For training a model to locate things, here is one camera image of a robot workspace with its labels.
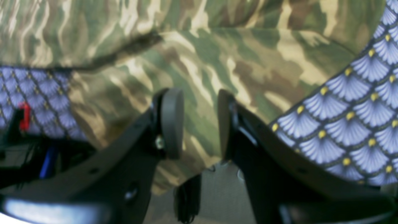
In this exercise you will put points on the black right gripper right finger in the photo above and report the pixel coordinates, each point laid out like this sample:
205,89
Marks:
286,188

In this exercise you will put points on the purple fan-pattern table cloth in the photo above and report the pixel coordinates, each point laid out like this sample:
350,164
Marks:
348,125

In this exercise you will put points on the red and black clamp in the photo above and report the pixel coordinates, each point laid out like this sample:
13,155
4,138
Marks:
24,112

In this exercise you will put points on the camouflage T-shirt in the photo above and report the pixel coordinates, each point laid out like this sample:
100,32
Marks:
88,68

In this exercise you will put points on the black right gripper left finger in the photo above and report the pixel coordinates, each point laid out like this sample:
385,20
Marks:
110,187

